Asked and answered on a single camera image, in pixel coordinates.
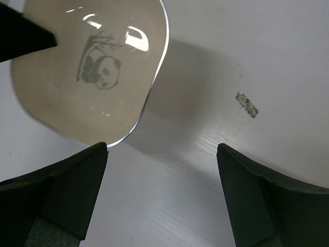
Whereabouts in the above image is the cream panda plate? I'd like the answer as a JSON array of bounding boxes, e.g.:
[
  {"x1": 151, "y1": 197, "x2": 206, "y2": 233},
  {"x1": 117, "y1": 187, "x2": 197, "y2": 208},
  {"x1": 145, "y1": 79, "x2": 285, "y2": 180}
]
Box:
[{"x1": 11, "y1": 1, "x2": 169, "y2": 147}]

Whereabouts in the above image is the grey sticker residue mark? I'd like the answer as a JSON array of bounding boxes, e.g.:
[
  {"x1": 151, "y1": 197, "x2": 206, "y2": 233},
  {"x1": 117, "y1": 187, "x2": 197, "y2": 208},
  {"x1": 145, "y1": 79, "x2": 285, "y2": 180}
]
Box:
[{"x1": 235, "y1": 92, "x2": 259, "y2": 118}]

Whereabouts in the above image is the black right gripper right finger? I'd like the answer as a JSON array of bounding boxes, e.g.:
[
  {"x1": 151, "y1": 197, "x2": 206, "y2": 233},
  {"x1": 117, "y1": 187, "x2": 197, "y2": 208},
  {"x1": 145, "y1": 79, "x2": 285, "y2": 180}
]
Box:
[{"x1": 216, "y1": 144, "x2": 328, "y2": 246}]

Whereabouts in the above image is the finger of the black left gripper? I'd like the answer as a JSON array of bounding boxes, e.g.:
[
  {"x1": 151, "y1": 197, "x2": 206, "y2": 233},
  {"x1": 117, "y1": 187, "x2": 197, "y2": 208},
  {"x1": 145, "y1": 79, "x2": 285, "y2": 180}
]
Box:
[{"x1": 0, "y1": 4, "x2": 57, "y2": 62}]

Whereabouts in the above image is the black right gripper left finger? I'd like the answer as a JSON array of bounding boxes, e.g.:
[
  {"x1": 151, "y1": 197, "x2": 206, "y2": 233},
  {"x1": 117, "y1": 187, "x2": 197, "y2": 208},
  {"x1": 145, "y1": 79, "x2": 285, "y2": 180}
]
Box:
[{"x1": 1, "y1": 142, "x2": 108, "y2": 246}]

